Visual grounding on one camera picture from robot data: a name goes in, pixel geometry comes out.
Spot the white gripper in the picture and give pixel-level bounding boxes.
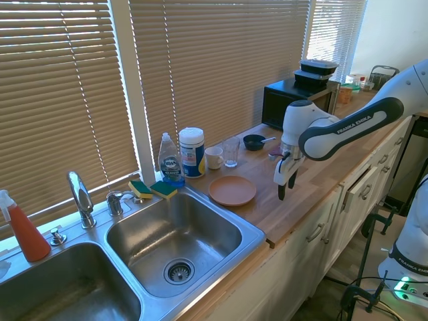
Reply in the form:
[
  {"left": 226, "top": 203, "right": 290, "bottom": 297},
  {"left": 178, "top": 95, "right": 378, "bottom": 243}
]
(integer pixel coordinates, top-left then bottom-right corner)
[{"left": 273, "top": 152, "right": 306, "bottom": 201}]

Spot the orange round plate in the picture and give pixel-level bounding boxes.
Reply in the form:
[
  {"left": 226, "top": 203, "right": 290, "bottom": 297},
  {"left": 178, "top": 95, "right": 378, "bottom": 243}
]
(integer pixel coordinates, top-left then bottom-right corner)
[{"left": 208, "top": 175, "right": 257, "bottom": 207}]

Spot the stainless steel double sink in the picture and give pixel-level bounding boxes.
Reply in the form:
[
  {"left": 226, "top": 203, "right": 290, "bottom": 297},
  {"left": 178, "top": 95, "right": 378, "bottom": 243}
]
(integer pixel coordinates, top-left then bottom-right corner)
[{"left": 0, "top": 185, "right": 268, "bottom": 321}]

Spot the sink drain strainer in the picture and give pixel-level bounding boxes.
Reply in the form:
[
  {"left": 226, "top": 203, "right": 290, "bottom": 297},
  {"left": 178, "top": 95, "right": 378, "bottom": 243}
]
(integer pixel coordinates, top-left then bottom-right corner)
[{"left": 163, "top": 257, "right": 195, "bottom": 286}]

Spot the small chrome sink knob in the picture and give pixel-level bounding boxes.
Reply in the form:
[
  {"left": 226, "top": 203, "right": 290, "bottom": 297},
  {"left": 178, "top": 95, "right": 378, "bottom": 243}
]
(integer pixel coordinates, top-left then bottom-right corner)
[{"left": 49, "top": 227, "right": 68, "bottom": 247}]

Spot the black small bowl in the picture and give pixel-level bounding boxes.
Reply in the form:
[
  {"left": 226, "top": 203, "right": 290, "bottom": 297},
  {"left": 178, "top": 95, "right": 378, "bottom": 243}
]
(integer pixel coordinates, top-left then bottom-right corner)
[{"left": 243, "top": 134, "right": 266, "bottom": 152}]

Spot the clear drinking glass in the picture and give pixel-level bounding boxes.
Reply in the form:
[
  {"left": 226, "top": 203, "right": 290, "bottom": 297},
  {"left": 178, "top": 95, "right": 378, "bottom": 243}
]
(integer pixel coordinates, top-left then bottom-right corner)
[{"left": 222, "top": 136, "right": 241, "bottom": 169}]

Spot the white kitchen cabinet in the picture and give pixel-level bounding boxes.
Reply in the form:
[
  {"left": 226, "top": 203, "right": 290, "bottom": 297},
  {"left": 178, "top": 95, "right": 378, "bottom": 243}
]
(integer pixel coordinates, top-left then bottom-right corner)
[{"left": 187, "top": 116, "right": 416, "bottom": 321}]

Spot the white cabinet drawer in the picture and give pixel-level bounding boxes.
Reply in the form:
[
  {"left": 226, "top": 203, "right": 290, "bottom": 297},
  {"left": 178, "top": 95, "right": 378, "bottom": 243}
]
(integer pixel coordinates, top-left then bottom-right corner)
[{"left": 340, "top": 163, "right": 383, "bottom": 215}]

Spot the white ceramic mug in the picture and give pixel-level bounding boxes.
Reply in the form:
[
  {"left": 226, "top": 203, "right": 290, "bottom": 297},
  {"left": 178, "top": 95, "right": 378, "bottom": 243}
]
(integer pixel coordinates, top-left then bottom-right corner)
[{"left": 204, "top": 146, "right": 225, "bottom": 171}]

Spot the black toaster oven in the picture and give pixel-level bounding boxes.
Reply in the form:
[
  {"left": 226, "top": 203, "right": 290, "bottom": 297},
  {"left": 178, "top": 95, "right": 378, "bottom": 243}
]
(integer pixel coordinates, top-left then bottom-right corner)
[{"left": 261, "top": 78, "right": 341, "bottom": 131}]

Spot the black C-clamp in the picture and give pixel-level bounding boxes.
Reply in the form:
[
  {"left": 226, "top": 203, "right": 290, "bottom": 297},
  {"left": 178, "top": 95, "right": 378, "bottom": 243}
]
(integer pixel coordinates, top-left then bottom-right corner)
[
  {"left": 340, "top": 270, "right": 389, "bottom": 314},
  {"left": 360, "top": 206, "right": 399, "bottom": 238}
]

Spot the white wipes canister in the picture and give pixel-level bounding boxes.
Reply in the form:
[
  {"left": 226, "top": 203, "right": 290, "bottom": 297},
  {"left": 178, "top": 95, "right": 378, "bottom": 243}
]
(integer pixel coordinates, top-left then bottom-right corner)
[{"left": 178, "top": 126, "right": 207, "bottom": 179}]

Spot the orange food box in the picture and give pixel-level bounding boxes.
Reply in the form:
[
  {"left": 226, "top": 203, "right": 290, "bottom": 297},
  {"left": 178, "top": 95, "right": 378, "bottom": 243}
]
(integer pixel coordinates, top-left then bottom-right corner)
[{"left": 336, "top": 84, "right": 354, "bottom": 105}]

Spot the black plastic food container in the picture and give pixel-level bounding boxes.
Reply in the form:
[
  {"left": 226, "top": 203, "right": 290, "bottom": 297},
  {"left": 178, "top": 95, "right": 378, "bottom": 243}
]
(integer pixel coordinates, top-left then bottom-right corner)
[
  {"left": 293, "top": 69, "right": 332, "bottom": 90},
  {"left": 299, "top": 59, "right": 338, "bottom": 74}
]

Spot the blue Dawn dish soap bottle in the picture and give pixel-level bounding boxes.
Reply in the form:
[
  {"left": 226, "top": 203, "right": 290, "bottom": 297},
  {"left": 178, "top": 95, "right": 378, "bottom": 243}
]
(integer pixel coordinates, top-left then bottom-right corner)
[{"left": 158, "top": 132, "right": 186, "bottom": 189}]

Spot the yellow green sponge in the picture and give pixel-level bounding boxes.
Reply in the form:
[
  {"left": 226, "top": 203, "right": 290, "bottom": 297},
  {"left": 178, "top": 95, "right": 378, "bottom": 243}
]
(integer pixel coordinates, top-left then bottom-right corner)
[
  {"left": 128, "top": 180, "right": 154, "bottom": 201},
  {"left": 149, "top": 180, "right": 179, "bottom": 201}
]

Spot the clear lidded food container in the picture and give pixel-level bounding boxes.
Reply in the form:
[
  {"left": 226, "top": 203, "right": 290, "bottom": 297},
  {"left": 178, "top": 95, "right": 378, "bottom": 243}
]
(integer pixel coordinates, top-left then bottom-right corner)
[{"left": 345, "top": 72, "right": 368, "bottom": 94}]

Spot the black dishwasher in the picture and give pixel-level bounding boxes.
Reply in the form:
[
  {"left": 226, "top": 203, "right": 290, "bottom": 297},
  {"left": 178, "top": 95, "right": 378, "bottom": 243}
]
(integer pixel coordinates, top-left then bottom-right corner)
[{"left": 397, "top": 115, "right": 428, "bottom": 217}]

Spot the medium tan window blind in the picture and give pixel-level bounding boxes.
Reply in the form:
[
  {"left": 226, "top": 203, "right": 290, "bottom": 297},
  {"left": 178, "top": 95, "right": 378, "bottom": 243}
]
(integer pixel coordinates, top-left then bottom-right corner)
[{"left": 128, "top": 0, "right": 310, "bottom": 162}]

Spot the narrow tan window blind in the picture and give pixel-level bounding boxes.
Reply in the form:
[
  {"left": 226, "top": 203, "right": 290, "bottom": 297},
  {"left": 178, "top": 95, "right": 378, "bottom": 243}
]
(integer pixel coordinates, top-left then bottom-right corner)
[{"left": 306, "top": 0, "right": 367, "bottom": 83}]

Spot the chrome side sprayer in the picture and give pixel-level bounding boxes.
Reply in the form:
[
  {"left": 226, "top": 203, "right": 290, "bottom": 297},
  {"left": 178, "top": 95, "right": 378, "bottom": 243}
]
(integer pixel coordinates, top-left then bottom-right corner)
[{"left": 106, "top": 190, "right": 134, "bottom": 217}]

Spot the chrome kitchen faucet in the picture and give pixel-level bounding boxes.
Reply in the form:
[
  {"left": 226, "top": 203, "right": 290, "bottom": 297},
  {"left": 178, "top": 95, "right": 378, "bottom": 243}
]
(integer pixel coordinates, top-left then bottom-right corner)
[{"left": 66, "top": 171, "right": 97, "bottom": 229}]

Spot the wide tan window blind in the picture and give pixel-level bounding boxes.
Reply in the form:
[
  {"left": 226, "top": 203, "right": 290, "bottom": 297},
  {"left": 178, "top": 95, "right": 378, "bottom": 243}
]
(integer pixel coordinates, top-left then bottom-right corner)
[{"left": 0, "top": 0, "right": 141, "bottom": 231}]

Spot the orange spray bottle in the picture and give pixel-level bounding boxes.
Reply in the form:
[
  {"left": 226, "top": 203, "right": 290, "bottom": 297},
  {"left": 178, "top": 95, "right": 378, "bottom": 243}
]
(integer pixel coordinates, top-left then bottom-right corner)
[{"left": 0, "top": 189, "right": 52, "bottom": 263}]

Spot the metal wire caddy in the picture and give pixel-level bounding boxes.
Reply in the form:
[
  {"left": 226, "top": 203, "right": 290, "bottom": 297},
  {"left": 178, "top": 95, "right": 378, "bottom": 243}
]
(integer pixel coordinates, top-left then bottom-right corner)
[{"left": 368, "top": 64, "right": 401, "bottom": 92}]

